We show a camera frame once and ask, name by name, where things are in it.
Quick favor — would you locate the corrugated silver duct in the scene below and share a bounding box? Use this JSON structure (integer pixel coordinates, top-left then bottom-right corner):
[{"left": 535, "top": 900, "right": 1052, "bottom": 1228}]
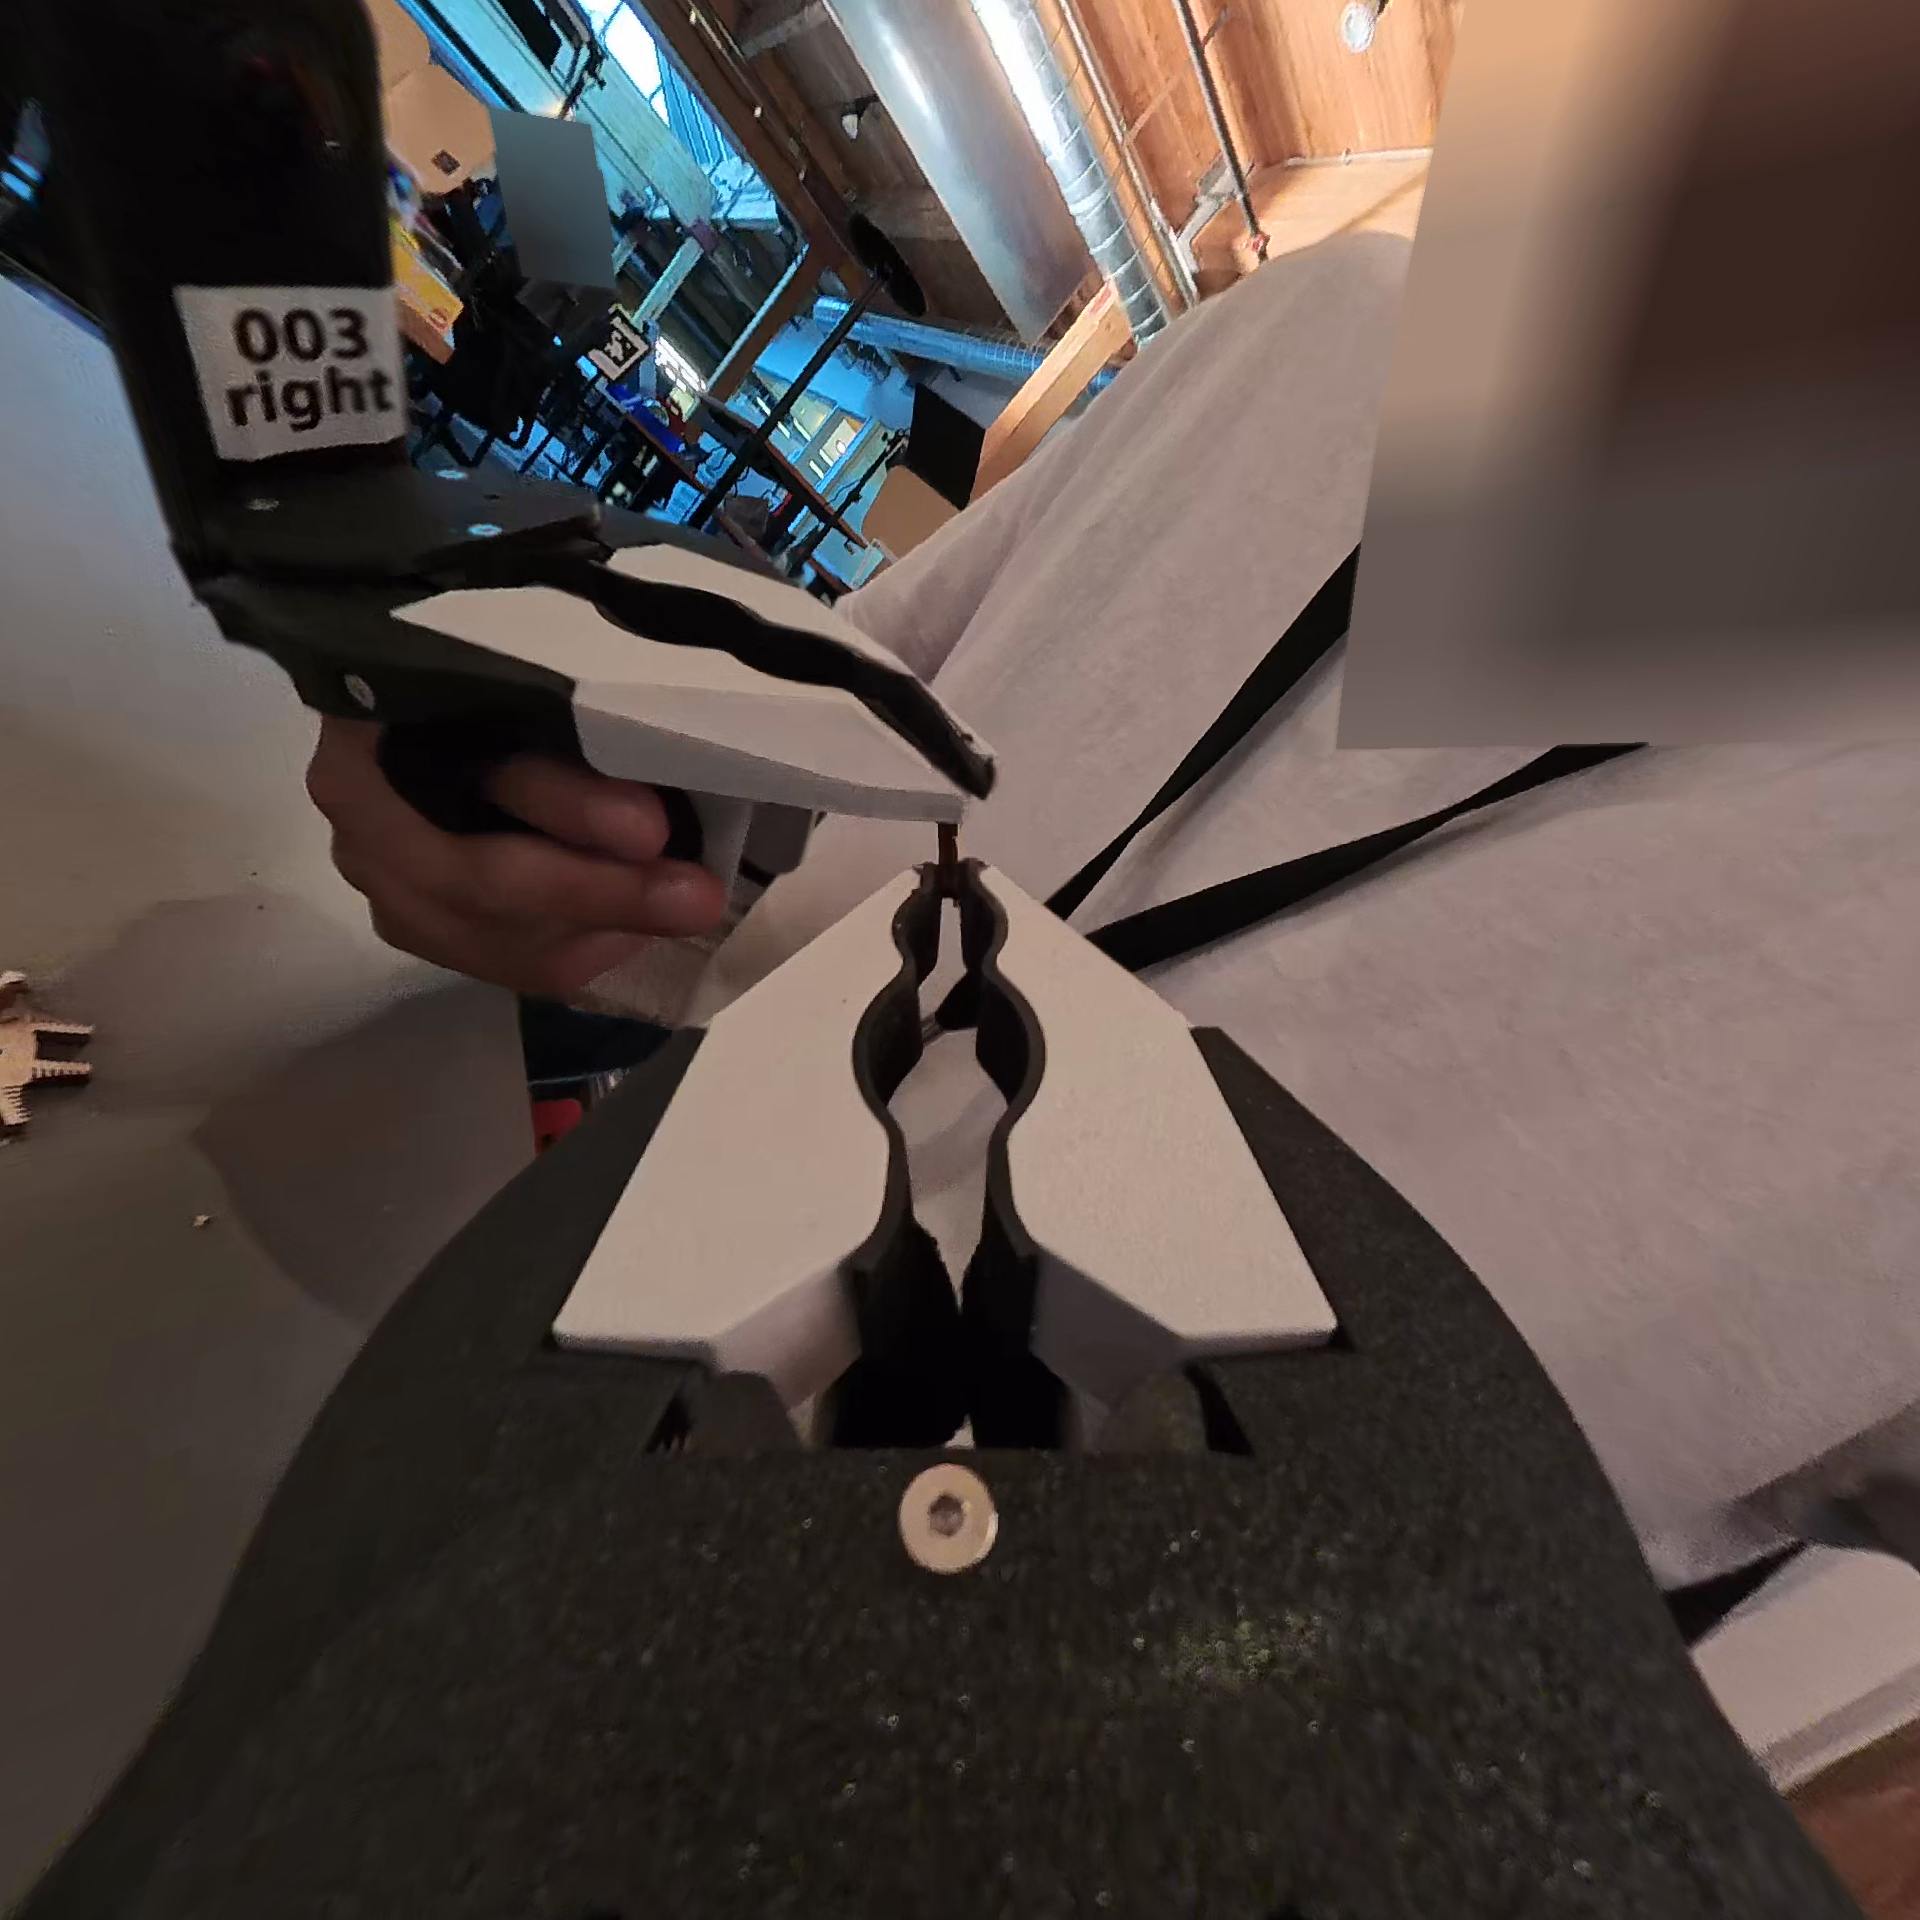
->
[{"left": 976, "top": 0, "right": 1185, "bottom": 349}]

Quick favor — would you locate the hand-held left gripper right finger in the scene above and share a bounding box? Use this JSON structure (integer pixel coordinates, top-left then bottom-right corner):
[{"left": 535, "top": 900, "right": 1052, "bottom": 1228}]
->
[{"left": 972, "top": 860, "right": 1338, "bottom": 1423}]

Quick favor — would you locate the person's right hand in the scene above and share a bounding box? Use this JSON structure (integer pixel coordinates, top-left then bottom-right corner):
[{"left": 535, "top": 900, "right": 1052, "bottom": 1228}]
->
[{"left": 306, "top": 722, "right": 730, "bottom": 1002}]

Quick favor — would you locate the smooth metal duct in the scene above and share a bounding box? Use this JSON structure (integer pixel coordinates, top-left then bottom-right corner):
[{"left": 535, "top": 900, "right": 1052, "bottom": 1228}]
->
[{"left": 816, "top": 0, "right": 1081, "bottom": 339}]

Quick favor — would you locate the wooden spiked gear wheel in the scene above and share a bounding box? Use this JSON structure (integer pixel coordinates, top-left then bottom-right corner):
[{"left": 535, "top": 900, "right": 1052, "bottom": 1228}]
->
[{"left": 0, "top": 971, "right": 95, "bottom": 1143}]

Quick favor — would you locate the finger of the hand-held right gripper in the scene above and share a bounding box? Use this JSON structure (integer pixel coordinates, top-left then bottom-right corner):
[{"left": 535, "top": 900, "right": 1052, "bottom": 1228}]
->
[
  {"left": 390, "top": 586, "right": 993, "bottom": 827},
  {"left": 597, "top": 540, "right": 965, "bottom": 741}
]

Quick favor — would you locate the black harness strap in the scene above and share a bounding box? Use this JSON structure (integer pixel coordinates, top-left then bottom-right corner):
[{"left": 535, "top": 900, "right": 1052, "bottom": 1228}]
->
[{"left": 1042, "top": 547, "right": 1801, "bottom": 1643}]

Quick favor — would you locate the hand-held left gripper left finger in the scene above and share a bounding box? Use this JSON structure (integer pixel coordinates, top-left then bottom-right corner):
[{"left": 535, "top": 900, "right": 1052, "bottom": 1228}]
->
[{"left": 548, "top": 865, "right": 935, "bottom": 1444}]

